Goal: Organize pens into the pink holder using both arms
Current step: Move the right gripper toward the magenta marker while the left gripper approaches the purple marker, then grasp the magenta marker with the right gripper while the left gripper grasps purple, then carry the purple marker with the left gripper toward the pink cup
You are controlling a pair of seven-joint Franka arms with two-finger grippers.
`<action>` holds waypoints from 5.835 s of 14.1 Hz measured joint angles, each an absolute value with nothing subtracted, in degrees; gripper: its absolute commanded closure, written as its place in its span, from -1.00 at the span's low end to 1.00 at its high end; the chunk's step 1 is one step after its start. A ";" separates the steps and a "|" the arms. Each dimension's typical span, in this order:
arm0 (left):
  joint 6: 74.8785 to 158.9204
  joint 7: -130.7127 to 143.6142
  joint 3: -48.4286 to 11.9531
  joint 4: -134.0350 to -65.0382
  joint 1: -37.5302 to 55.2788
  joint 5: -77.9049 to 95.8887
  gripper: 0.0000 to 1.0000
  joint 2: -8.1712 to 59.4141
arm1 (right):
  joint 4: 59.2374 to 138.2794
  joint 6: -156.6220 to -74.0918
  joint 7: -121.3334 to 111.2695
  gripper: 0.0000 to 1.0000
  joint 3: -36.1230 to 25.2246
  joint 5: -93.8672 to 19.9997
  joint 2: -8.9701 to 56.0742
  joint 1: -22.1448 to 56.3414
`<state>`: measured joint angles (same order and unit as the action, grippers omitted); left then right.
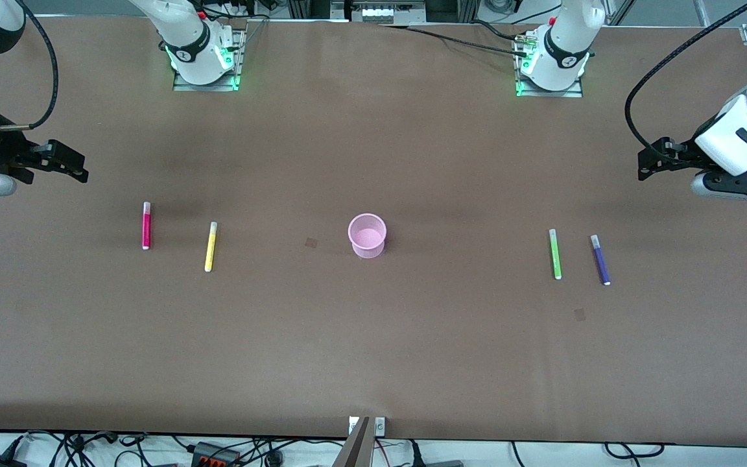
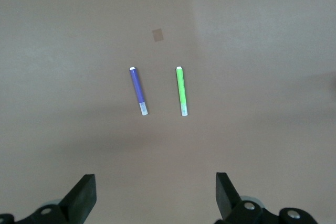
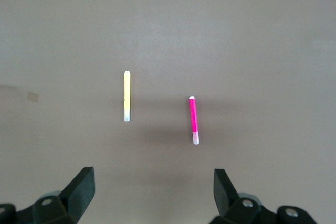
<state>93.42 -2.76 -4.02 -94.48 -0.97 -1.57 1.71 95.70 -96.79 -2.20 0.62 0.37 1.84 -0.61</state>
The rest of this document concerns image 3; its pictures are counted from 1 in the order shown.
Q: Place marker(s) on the pink highlighter pen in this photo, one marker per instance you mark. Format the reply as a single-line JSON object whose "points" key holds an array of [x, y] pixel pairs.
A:
{"points": [[193, 116]]}

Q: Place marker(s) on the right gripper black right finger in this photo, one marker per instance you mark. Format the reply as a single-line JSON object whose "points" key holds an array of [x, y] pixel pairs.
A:
{"points": [[236, 211]]}

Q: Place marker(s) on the yellow highlighter pen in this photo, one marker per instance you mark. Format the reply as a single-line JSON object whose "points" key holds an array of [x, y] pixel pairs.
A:
{"points": [[127, 90]]}

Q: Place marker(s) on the brown tape patch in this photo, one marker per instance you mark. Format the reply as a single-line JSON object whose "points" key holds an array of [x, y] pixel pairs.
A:
{"points": [[33, 97]]}

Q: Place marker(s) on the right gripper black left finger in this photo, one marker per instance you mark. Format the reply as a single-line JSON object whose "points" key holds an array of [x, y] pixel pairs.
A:
{"points": [[65, 208]]}

